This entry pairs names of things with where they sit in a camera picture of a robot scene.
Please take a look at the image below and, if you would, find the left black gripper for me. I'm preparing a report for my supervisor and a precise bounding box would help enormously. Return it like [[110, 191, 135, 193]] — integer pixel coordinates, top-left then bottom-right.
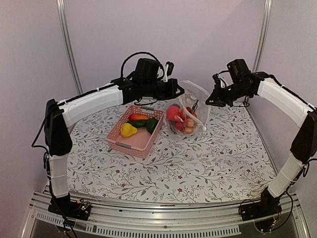
[[144, 78, 185, 101]]

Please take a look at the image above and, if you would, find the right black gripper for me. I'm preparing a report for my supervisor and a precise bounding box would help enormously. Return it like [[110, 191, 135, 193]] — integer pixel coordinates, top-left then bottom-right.
[[206, 81, 251, 107]]

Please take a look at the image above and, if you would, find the red toy pepper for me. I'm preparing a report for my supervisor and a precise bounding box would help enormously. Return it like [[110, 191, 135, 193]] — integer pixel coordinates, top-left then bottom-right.
[[166, 106, 181, 122]]

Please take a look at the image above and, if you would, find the clear zip top bag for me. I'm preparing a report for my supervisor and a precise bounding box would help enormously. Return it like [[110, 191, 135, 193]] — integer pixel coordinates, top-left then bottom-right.
[[165, 80, 211, 137]]

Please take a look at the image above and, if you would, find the green toy pepper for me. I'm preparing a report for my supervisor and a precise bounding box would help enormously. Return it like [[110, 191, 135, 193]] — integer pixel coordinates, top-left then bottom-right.
[[146, 118, 159, 134]]

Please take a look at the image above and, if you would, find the green toy cucumber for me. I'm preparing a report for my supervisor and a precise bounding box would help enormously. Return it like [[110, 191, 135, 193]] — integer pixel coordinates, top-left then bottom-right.
[[127, 120, 148, 128]]

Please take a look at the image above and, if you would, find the yellow toy pepper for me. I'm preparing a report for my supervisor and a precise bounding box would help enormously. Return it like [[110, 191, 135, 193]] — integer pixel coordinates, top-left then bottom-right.
[[120, 123, 138, 138]]

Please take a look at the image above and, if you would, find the pink plastic basket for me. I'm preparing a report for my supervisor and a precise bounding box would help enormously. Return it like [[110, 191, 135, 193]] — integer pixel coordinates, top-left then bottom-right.
[[106, 105, 164, 159]]

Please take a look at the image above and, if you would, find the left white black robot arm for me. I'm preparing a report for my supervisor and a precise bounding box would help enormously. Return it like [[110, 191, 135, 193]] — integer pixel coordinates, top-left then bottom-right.
[[39, 77, 184, 215]]

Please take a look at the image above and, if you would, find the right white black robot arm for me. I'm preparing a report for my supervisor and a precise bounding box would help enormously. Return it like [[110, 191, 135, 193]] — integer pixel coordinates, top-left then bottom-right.
[[206, 72, 317, 216]]

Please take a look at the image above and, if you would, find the floral patterned table mat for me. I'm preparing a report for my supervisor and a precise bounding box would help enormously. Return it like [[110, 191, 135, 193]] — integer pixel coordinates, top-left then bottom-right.
[[67, 106, 275, 203]]

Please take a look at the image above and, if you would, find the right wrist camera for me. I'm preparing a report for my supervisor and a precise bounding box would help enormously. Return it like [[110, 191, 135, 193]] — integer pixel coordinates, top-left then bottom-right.
[[212, 59, 251, 88]]

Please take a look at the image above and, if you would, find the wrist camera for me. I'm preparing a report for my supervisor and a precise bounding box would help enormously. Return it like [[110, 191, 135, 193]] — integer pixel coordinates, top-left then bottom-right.
[[212, 59, 251, 88], [132, 58, 174, 84]]

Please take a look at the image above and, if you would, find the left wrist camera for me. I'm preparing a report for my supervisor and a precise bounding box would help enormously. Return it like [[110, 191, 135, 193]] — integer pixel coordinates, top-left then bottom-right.
[[132, 58, 174, 84]]

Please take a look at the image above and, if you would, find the right aluminium frame post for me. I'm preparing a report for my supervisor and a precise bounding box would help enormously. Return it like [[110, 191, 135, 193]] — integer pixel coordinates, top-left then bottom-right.
[[252, 0, 272, 72]]

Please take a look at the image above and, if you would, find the aluminium frame post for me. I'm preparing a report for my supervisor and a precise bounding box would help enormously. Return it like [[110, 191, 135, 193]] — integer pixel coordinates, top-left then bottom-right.
[[56, 0, 83, 95], [252, 0, 272, 72]]

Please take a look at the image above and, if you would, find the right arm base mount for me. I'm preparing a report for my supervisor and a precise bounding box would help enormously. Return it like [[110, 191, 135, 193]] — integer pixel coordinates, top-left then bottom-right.
[[238, 199, 282, 233]]

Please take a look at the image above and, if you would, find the left aluminium frame post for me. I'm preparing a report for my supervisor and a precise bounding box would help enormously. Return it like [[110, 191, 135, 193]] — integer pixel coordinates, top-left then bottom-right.
[[56, 0, 83, 95]]

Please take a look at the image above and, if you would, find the front aluminium rail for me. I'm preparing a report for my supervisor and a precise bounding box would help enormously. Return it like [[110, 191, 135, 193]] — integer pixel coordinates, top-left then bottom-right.
[[21, 190, 312, 238]]

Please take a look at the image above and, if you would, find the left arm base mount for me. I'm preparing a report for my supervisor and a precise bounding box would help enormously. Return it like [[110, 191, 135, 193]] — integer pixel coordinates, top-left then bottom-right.
[[48, 195, 91, 221]]

